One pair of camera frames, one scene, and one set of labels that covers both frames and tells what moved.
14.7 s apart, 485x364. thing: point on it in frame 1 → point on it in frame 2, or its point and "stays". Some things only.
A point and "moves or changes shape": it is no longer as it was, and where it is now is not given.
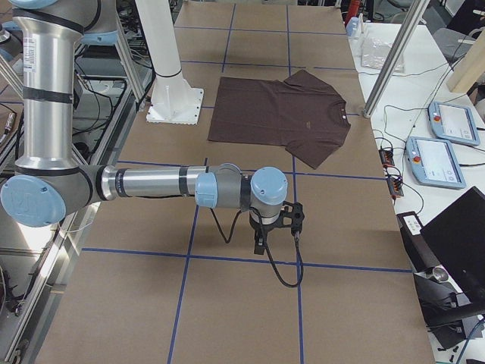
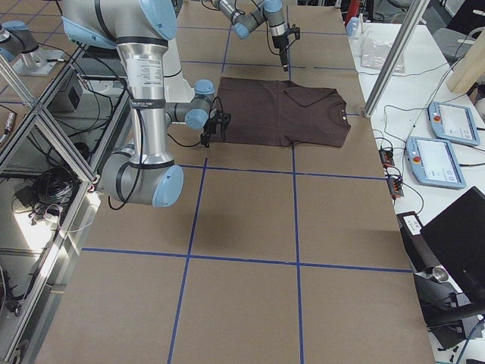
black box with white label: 419,252 stays
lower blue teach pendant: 433,162 stays
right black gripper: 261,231 → 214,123
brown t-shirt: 303,114 moves or changes shape
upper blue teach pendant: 453,123 stays
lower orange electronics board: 395,187 stays
